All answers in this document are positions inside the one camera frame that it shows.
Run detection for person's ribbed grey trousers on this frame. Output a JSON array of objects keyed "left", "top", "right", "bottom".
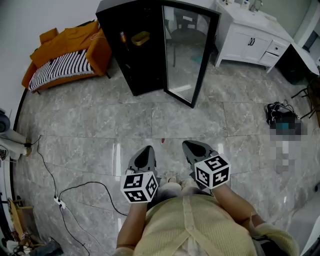
[{"left": 157, "top": 183, "right": 212, "bottom": 201}]

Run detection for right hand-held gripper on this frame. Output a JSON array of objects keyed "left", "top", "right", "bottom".
[{"left": 181, "top": 140, "right": 231, "bottom": 190}]

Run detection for black cable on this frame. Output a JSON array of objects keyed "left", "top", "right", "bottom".
[
  {"left": 59, "top": 206, "right": 106, "bottom": 256},
  {"left": 58, "top": 181, "right": 128, "bottom": 217},
  {"left": 24, "top": 134, "right": 59, "bottom": 199}
]

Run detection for glass fridge door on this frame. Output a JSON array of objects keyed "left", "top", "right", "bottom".
[{"left": 161, "top": 4, "right": 222, "bottom": 109}]

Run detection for chrome faucet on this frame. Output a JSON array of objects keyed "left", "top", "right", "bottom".
[{"left": 249, "top": 0, "right": 263, "bottom": 13}]

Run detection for person's left forearm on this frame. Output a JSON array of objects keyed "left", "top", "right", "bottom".
[{"left": 116, "top": 201, "right": 151, "bottom": 250}]

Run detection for wooden frame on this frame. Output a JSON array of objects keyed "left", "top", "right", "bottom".
[{"left": 7, "top": 197, "right": 35, "bottom": 241}]

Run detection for black office chair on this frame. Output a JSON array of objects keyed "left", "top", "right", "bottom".
[{"left": 165, "top": 9, "right": 208, "bottom": 67}]

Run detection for yellow bowl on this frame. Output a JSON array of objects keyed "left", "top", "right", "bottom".
[{"left": 130, "top": 31, "right": 151, "bottom": 47}]

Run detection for orange sofa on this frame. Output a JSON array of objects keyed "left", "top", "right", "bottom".
[{"left": 21, "top": 20, "right": 113, "bottom": 95}]

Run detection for white table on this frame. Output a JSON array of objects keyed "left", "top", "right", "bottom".
[{"left": 289, "top": 41, "right": 320, "bottom": 76}]

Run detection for white power strip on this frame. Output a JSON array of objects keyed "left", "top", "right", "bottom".
[{"left": 53, "top": 195, "right": 67, "bottom": 210}]

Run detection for grey round device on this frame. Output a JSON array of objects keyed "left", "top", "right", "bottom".
[{"left": 0, "top": 109, "right": 11, "bottom": 134}]

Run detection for person's right forearm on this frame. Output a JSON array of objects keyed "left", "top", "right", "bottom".
[{"left": 212, "top": 185, "right": 266, "bottom": 230}]

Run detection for white sink cabinet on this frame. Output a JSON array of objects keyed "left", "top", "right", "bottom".
[{"left": 214, "top": 0, "right": 295, "bottom": 74}]

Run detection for person's pale yellow sweater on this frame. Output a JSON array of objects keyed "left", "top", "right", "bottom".
[{"left": 116, "top": 194, "right": 301, "bottom": 256}]

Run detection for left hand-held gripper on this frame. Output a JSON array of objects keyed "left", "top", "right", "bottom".
[{"left": 120, "top": 145, "right": 162, "bottom": 204}]

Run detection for black glass-door fridge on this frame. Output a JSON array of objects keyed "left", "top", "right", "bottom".
[{"left": 95, "top": 0, "right": 222, "bottom": 109}]

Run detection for black bag with cables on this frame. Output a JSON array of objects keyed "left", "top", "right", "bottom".
[{"left": 264, "top": 99, "right": 302, "bottom": 126}]

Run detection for black metal chair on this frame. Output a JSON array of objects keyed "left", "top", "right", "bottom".
[{"left": 291, "top": 77, "right": 320, "bottom": 126}]

